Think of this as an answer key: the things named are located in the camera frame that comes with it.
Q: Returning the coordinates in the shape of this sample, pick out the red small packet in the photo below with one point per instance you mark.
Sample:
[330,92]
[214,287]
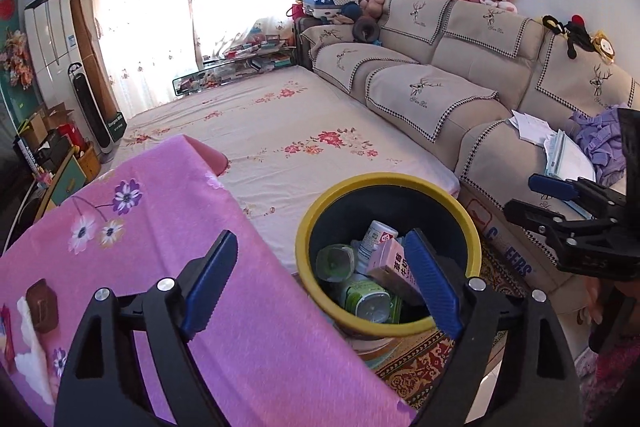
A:
[6,332]

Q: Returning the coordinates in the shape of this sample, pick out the black long box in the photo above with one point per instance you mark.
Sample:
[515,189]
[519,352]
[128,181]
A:
[29,154]

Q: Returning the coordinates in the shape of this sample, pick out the yellow-rimmed black trash bin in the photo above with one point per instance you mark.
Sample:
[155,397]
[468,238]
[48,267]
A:
[390,179]

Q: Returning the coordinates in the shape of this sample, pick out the blue star-print bag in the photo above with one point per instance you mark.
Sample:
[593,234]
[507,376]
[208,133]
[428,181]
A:
[327,4]

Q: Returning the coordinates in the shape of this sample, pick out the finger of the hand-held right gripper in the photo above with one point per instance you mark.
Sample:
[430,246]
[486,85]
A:
[550,187]
[530,217]

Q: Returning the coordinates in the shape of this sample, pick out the cluttered glass side table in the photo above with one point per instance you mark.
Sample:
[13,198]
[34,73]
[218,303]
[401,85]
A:
[255,52]

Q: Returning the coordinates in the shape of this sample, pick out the white refrigerator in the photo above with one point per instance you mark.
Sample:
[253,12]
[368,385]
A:
[52,42]

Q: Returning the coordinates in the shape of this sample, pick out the pink strawberry milk carton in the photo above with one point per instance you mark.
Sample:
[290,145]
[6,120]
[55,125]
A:
[395,267]

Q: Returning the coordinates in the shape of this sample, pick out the brown small pouch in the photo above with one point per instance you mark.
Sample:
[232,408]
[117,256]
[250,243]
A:
[42,307]

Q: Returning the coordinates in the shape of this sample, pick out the beige sofa with deer covers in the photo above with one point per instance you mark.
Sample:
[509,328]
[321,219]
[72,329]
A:
[450,107]

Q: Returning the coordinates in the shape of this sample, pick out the yellow lion plush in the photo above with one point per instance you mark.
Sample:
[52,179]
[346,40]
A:
[604,48]

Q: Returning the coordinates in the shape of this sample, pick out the teal wooden cabinet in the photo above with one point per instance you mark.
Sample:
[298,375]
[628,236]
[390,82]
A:
[67,182]

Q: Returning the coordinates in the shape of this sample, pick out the white bottle with red label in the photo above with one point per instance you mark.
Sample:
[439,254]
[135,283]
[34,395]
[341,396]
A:
[376,237]

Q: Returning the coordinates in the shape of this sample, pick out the black tower fan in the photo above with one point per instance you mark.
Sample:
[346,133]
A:
[90,107]

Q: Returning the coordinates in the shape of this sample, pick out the red floral garment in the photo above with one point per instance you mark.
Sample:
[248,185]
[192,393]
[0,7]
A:
[615,387]

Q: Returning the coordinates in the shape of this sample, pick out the green drink can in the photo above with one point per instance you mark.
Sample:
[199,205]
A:
[372,304]

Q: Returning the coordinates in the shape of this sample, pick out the purple garment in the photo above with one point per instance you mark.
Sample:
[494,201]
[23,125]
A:
[597,142]

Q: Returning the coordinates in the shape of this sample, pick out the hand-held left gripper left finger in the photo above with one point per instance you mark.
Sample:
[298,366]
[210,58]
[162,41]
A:
[212,287]

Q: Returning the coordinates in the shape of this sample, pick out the open cardboard box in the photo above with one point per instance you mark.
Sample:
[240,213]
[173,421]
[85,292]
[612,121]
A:
[47,122]

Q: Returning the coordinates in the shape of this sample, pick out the green plastic cup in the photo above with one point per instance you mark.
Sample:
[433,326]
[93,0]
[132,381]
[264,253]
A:
[334,263]

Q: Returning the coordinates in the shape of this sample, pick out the pink floral blanket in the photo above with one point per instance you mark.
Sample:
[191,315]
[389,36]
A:
[150,217]

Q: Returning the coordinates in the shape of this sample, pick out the artificial flower decoration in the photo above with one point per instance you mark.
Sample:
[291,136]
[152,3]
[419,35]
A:
[17,59]

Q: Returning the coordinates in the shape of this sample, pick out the red box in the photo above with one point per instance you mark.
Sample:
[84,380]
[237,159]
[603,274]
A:
[71,138]

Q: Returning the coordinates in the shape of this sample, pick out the tall brown cardboard box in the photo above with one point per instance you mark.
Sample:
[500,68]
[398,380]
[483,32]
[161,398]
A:
[90,52]

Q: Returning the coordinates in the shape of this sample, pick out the white papers on sofa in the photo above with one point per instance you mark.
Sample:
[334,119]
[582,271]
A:
[567,157]

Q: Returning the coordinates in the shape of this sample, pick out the black mouse plush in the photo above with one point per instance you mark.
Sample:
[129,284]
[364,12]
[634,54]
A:
[570,32]

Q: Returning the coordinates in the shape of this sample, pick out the white crumpled tissue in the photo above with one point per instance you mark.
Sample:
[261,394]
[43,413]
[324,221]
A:
[35,367]

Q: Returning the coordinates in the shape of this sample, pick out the dark green box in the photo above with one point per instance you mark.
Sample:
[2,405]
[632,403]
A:
[115,127]

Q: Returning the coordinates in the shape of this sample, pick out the white loose papers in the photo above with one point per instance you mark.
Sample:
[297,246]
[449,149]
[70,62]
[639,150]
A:
[530,127]

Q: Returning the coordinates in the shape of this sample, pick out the grey neck pillow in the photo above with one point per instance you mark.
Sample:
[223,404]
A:
[366,29]

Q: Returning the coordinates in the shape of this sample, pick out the printed cardboard box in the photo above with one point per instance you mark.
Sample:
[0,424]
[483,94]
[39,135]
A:
[500,237]

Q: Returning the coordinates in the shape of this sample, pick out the red patterned carpet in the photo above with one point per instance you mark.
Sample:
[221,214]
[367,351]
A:
[425,367]

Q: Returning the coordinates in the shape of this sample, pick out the white floral bed sheet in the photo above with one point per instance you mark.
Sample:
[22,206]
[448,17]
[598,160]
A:
[280,117]

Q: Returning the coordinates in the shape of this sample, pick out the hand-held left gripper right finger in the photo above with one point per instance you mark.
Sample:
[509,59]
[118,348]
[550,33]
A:
[432,287]

